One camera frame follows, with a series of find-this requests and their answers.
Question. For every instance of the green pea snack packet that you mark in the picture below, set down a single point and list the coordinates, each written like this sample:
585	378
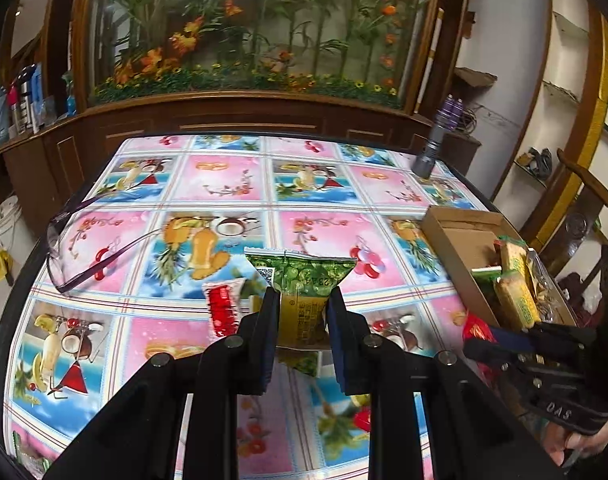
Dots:
486	274
304	280

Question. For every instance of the red white snack packet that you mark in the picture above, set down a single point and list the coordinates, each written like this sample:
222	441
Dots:
224	310

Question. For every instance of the white bucket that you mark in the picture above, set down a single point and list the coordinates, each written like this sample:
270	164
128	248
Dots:
4	220

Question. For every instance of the clear cracker packet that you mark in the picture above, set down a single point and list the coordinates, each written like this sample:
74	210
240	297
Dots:
514	255

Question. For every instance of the blue carton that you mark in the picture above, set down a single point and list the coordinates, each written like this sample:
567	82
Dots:
36	95

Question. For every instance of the brown cardboard box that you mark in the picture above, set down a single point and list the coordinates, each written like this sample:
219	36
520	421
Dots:
454	240

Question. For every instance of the printed fruit tablecloth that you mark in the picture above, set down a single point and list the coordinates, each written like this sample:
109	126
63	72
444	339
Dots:
209	185

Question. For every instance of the purple frame eyeglasses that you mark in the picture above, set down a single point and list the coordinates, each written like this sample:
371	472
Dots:
69	260

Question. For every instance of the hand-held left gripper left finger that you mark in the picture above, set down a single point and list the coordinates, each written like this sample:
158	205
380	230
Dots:
264	345

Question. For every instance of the blue spray bottle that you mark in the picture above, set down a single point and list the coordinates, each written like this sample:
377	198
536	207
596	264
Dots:
70	95

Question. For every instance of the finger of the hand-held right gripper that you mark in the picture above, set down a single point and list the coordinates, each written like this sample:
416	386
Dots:
514	339
491	354

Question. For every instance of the flower display cabinet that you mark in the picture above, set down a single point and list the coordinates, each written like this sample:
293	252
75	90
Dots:
259	25

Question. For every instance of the silver thermos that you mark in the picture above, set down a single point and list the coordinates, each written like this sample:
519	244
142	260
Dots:
21	105

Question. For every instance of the yellow green cracker packet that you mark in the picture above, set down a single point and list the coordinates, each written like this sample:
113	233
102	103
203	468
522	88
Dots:
519	300

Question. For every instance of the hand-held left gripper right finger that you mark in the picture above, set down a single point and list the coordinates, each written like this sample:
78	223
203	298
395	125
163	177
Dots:
339	345

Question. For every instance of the purple bottle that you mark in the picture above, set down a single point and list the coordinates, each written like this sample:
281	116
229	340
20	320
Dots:
459	114
449	110

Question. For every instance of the grey flashlight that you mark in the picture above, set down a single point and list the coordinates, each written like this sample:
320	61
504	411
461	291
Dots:
426	155

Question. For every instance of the person's right hand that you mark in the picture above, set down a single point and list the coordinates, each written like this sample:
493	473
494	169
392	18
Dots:
569	452

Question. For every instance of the wooden armchair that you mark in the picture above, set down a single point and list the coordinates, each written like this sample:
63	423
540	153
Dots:
579	210

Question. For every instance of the silver foil snack packet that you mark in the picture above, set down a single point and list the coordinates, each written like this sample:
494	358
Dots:
546	285

